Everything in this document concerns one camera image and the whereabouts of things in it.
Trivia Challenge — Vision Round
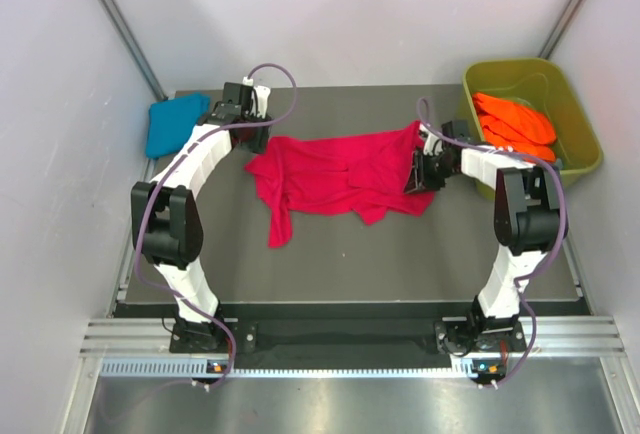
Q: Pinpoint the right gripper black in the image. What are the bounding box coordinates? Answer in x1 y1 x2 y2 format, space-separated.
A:
403 150 457 195

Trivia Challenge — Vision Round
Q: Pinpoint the red t shirt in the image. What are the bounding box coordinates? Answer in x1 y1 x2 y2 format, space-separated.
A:
245 121 435 248

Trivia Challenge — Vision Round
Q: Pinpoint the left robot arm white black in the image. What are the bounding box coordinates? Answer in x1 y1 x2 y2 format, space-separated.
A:
131 78 271 353

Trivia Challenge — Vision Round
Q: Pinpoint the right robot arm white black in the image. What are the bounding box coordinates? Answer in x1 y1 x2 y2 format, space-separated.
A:
405 121 568 357

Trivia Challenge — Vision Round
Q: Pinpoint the folded blue t shirt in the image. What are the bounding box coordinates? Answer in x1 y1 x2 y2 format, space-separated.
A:
145 93 211 159

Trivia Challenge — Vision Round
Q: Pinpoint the orange t shirt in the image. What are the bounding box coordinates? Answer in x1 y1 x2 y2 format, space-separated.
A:
472 92 557 163

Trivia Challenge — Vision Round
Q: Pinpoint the olive green plastic bin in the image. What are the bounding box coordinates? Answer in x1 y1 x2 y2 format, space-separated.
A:
456 58 603 189

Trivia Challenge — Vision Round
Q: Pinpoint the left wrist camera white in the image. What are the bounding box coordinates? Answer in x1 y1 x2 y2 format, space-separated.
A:
242 76 271 119

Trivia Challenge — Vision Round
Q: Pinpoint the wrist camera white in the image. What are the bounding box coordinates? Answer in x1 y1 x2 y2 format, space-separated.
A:
242 76 271 119
419 124 443 156

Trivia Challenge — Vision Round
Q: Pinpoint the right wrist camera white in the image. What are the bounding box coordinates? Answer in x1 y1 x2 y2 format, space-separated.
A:
419 124 443 156

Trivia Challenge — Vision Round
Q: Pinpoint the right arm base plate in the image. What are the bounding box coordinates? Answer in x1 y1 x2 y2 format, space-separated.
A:
434 318 526 357

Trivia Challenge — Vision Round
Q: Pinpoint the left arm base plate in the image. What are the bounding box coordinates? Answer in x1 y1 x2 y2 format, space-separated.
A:
169 319 257 354

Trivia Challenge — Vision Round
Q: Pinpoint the aluminium frame rail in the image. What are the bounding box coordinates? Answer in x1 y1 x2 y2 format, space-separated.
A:
80 316 625 357

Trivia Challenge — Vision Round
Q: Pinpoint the slotted cable duct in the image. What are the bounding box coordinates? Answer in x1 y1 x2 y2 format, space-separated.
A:
100 358 504 380

